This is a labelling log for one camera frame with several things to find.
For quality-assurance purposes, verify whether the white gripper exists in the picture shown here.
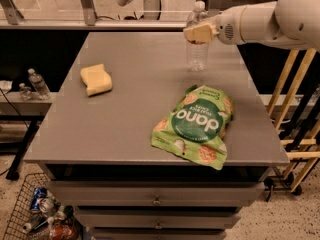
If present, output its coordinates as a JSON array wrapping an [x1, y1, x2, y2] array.
[[183, 6, 246, 45]]

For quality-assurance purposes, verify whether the clear plastic water bottle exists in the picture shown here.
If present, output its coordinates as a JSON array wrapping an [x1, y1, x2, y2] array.
[[186, 1, 209, 71]]

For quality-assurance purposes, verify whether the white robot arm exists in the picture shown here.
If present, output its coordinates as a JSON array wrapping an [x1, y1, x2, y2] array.
[[183, 0, 320, 51]]

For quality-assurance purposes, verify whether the yellow sponge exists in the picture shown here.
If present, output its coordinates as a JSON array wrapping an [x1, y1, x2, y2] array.
[[80, 64, 113, 96]]

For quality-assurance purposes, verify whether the small water bottle on shelf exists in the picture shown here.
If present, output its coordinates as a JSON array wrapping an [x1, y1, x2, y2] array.
[[28, 68, 50, 100]]

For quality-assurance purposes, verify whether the short clear bottle on shelf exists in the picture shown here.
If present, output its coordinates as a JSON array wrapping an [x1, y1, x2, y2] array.
[[19, 83, 32, 100]]

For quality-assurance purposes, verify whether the green rice chips bag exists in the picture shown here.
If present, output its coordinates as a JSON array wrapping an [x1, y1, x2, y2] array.
[[151, 85, 234, 170]]

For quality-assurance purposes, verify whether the grey drawer cabinet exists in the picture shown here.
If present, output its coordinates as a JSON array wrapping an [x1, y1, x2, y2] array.
[[26, 32, 288, 240]]

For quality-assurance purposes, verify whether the blue soda can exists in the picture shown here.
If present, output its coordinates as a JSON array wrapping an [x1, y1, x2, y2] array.
[[30, 187, 47, 213]]

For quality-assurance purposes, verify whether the silver can in basket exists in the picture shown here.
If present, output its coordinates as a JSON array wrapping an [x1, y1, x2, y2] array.
[[39, 198, 56, 214]]

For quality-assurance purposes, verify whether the wire basket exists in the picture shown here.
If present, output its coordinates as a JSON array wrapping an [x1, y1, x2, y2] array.
[[3, 173, 48, 240]]

